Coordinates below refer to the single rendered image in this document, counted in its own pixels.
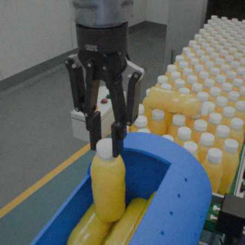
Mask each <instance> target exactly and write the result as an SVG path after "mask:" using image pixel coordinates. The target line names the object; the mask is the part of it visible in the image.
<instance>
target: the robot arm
mask: <svg viewBox="0 0 245 245"><path fill-rule="evenodd" d="M68 4H69V14H70V18H71V20H73V21H74V22H76V27H75V30H76V35H77V45H78V48H79V51H78V52H77V54H76V53H75V54H71V55H70V56H68V57H67V58H65V59H64V63H65V65H66V67H67V69H68V71H69V79H70V84H71V90H72V96H73V102H74V110H75V111H76V112H82V113H84V116H85V120H86V129H87V131H90V147H91V150H95V149H96V143H97V142H98V141H99V140H101V139H102V135H101V111H99V110H97V111H95V110H96V108H97V99H98V91H99V85H100V80H101V81H103V82H105V84H106V88H107V89H108V90H109V95H110V100H111V103H112V107H113V113H114V117H115V122H113V123H112V125H111V130H112V150H113V157H114V158H117V157H118V156H119V155H120V153H121V152H122V150H123V148H124V146H123V140H124V139H125V138H126V136H127V126H132V124H133V123H134V122H135V121H136V119H137V118H138V111H139V101H140V95H141V83H142V79H143V77H144V75H145V73H146V68H145V67H144V66H140V67H138V66H136V65H134V64H133V63H132V62H130V57H129V55H128V53H127V47H128V27H129V22H128V21H129V20H130V19H131V18H133V9H134V5H133V0H68ZM82 65H83V66H84V69H85V70H86V76H85V83H86V89H85V83H84V75H83V67H82ZM125 69H126V70H127V78H128V80H129V83H128V87H127V102H126V104H125V98H124V92H123V71H124V70H125Z"/></svg>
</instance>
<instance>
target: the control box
mask: <svg viewBox="0 0 245 245"><path fill-rule="evenodd" d="M123 92H124V98H125V96H126V92H125V91H123ZM99 93H100V95H99ZM101 93H102V94H101ZM107 94H109V90H108V89H107V88H106V87H105V86H101V87H99V91H98V99H97V109H96V110H95V111H97V110H99V111H101V135H102V139H104V138H106V137H107V136H108V135H109V134H110V133H111V131H112V130H111V125H112V123H113V122H115V117H114V113H113V107H112V103H111V100H110V98H106V95H107ZM103 98H105V99H107V101H108V102H107V103H101V99H103ZM71 117H72V129H73V137H74V138H77V139H82V140H85V141H88V142H90V131H87V129H86V120H85V116H84V113H82V112H76V111H75V110H73V111H72V112H71Z"/></svg>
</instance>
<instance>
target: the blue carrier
mask: <svg viewBox="0 0 245 245"><path fill-rule="evenodd" d="M123 146H124V148H123V150H122V152H121V153H120V155H121V157H122V160H123V162H124V165H125V209H126V207H127V206H128V204H129V202H130V201H131V200H132V199H134V198H137V197H140V198H143V199H146V200H149V198H150V196H151V194H152V193H153V192H155V191H157V192H156V194H155V196H154V198H153V199H152V201H151V203H150V205H149V207H148V209H147V210H146V212H145V214H144V216H143V218H142V220H141V222H140V223H139V225H138V227H137V229H136V231H135V234H134V235H133V237H132V238H131V240H130V242H129V244H128V245H197V244H198V242H199V239H200V236H201V232H202V229H203V226H204V223H205V219H206V216H207V213H208V210H209V206H210V204H211V198H212V187H211V183H210V180H209V177H208V175H207V173H206V171H205V169H204V168H203V167H202V165H201V164H200V163H199V161H198V160H197V159H196V158H195V157H194V156H193V154H192V153H190V152H188V151H187V150H186V149H184V148H183V147H182V146H181V145H179V144H178V143H176V142H174V141H173V140H170V139H167V138H165V137H162V136H158V135H155V134H152V133H146V132H129V133H127V136H126V138H125V139H124V140H123ZM91 164H92V161H91V163H90V164H89V167H88V170H87V175H86V177H84V179H83V180H82V182H81V183H80V184H79V185H78V186H77V187H76V188H75V189H74V191H73V193H72V194H70V196H69V197H68V199H67V200H66V201H65V202H64V203H63V205H62V206H61V207H60V208H59V210H58V211H57V212H56V213H55V215H54V216H53V217H52V218H51V219H50V221H49V222H48V223H47V224H46V225H45V227H43V229H42V230H41V231H40V233H39V234H38V235H37V236H36V238H35V239H34V240H33V241H32V243H31V244H30V245H67V240H68V238H69V236H70V234H71V231H72V230H73V229H74V228H75V226H76V225H77V223H79V221H80V219H81V218H82V217H83V215H84V213H85V212H86V211H87V210H88V208H89V207H90V206H91V205H92V203H93V194H92V181H91V172H90V170H91Z"/></svg>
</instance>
